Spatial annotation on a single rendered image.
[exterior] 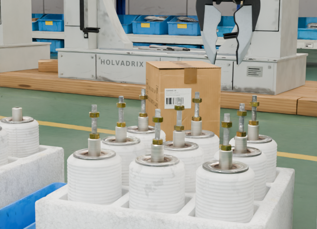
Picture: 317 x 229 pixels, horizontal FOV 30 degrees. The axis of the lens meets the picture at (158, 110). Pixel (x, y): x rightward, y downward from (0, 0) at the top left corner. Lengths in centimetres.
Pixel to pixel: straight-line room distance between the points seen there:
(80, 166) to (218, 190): 24
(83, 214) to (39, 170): 37
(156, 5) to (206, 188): 983
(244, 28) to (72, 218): 42
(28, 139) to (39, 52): 315
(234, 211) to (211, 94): 130
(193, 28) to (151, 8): 456
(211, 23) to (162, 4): 975
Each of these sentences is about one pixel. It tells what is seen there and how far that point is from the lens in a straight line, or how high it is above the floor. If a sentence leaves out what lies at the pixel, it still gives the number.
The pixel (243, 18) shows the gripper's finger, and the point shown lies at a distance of 93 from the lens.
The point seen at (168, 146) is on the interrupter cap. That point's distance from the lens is 111.
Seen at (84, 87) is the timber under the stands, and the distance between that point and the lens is 362.
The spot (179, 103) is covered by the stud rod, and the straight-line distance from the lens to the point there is 110.
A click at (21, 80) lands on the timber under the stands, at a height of 6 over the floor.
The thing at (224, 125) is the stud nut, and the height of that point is 32.
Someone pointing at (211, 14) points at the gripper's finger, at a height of 50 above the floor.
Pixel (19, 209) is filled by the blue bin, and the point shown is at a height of 10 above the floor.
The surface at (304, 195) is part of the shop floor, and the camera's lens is 172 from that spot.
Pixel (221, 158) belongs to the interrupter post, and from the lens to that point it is 97.
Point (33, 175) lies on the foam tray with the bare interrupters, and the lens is 134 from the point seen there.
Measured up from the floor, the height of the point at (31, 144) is 20.
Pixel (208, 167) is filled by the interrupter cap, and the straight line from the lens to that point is 96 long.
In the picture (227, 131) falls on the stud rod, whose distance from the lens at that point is 96.
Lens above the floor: 50
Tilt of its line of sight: 9 degrees down
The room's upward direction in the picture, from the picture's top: 1 degrees clockwise
